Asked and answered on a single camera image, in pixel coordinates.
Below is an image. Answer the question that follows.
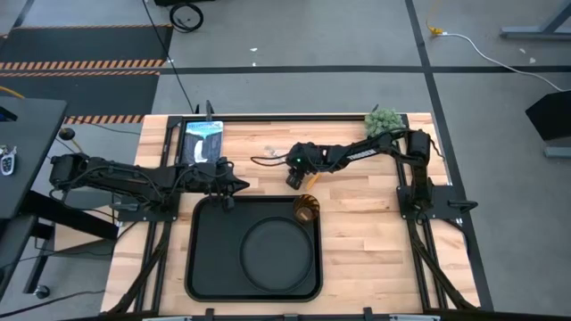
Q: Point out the white key fob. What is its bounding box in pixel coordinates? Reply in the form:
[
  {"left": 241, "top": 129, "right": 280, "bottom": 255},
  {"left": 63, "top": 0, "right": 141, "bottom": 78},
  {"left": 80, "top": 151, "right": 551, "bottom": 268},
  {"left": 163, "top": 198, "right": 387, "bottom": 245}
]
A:
[{"left": 0, "top": 144, "right": 19, "bottom": 177}]

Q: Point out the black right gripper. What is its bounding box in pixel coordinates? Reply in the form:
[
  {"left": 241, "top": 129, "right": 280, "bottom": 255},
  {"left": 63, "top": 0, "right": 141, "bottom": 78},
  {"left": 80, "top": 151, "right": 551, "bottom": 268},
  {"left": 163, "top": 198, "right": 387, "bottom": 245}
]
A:
[{"left": 285, "top": 141, "right": 325, "bottom": 186}]

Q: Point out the black angular equipment base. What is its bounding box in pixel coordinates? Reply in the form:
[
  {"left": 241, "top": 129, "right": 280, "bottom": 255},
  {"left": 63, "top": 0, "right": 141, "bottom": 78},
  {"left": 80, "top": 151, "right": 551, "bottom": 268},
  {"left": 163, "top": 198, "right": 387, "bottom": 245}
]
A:
[{"left": 525, "top": 88, "right": 571, "bottom": 142}]

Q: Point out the coiled black cable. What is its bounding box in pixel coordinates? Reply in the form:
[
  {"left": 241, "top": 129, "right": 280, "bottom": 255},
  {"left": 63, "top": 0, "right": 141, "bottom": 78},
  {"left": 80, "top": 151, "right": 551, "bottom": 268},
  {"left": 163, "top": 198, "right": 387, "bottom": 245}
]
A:
[{"left": 169, "top": 3, "right": 205, "bottom": 34}]

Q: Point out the grey metal desk leg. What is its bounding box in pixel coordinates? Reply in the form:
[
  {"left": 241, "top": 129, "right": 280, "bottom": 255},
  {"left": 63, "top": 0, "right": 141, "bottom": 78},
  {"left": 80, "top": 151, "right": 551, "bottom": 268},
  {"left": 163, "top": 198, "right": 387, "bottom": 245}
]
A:
[{"left": 499, "top": 0, "right": 571, "bottom": 41}]

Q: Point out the long black cable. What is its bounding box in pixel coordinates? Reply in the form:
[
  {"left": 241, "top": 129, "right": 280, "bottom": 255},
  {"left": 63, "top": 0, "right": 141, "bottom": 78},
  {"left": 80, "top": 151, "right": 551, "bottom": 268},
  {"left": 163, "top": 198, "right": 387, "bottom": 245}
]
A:
[{"left": 141, "top": 0, "right": 198, "bottom": 113}]

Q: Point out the round black plate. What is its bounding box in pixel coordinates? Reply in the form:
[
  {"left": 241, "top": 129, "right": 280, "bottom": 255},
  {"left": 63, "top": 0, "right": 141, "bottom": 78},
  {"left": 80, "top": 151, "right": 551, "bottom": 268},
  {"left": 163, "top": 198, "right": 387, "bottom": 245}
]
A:
[{"left": 239, "top": 217, "right": 316, "bottom": 294}]

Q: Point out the yellow plug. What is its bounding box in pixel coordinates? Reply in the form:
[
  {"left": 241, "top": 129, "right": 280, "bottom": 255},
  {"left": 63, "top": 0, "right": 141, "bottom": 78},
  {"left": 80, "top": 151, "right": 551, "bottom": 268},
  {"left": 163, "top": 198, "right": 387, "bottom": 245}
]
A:
[{"left": 426, "top": 8, "right": 446, "bottom": 37}]

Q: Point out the thin black floor cable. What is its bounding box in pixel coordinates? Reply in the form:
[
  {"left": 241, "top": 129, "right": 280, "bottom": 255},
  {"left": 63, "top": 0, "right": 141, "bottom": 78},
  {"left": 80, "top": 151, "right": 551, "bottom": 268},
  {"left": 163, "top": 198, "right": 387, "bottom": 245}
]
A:
[{"left": 0, "top": 289, "right": 106, "bottom": 318}]

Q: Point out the amber glass cup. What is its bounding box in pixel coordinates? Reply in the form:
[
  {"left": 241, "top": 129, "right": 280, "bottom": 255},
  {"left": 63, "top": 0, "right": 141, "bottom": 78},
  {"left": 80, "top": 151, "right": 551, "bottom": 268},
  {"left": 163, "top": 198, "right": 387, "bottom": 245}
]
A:
[{"left": 292, "top": 193, "right": 321, "bottom": 225}]

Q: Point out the black desk leg frame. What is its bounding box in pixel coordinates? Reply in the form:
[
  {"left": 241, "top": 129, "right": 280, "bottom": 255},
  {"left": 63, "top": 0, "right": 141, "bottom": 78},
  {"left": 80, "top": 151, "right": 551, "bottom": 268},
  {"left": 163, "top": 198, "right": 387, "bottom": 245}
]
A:
[{"left": 0, "top": 190, "right": 120, "bottom": 300}]

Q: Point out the silver bracket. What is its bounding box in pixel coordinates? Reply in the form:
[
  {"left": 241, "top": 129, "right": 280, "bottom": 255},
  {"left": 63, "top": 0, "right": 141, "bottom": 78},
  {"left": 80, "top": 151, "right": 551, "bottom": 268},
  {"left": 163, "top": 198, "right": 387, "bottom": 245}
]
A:
[{"left": 387, "top": 314, "right": 441, "bottom": 321}]

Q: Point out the black plastic tray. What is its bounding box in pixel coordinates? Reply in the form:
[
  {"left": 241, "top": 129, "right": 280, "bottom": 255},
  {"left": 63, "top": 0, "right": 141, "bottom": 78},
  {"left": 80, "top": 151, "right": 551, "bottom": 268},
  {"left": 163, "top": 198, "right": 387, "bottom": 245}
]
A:
[{"left": 184, "top": 194, "right": 324, "bottom": 303}]

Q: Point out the white floor cable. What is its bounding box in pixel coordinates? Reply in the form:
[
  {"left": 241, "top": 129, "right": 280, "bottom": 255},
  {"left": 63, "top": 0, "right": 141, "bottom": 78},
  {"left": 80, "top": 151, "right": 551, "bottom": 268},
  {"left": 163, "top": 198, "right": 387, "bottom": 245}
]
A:
[{"left": 439, "top": 31, "right": 571, "bottom": 94}]

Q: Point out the grey floor foot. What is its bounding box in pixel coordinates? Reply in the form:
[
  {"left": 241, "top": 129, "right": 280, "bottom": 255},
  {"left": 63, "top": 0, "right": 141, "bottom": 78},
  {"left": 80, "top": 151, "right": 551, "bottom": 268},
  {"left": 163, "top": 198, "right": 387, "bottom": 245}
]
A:
[{"left": 543, "top": 145, "right": 571, "bottom": 160}]

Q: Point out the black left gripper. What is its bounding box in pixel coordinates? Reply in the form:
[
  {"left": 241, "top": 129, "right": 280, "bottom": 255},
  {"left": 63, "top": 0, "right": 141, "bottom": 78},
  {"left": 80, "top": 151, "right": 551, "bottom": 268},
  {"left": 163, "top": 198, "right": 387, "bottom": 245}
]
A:
[{"left": 185, "top": 156, "right": 251, "bottom": 197}]

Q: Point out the black hazard-striped floor mat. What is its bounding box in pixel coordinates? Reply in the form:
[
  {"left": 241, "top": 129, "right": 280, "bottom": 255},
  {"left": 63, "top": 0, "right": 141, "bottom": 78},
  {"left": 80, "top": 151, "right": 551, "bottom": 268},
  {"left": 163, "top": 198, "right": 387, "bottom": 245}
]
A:
[{"left": 0, "top": 24, "right": 174, "bottom": 125}]

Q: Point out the black aluminium table frame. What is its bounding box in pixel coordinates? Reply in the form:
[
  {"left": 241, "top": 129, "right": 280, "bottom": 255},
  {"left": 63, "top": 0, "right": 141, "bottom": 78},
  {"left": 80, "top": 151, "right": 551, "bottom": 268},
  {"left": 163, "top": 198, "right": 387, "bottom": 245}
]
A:
[{"left": 106, "top": 113, "right": 481, "bottom": 321}]

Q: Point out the black desk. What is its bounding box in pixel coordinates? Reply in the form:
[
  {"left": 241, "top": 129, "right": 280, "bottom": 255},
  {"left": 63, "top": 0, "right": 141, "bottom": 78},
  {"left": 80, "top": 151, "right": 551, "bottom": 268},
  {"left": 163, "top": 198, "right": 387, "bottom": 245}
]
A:
[{"left": 0, "top": 95, "right": 69, "bottom": 220}]

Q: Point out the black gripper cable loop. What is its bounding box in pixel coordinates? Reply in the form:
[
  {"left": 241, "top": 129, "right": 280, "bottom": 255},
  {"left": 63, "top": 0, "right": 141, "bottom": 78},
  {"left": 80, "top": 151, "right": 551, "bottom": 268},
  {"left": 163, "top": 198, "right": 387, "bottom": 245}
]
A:
[{"left": 249, "top": 153, "right": 291, "bottom": 169}]

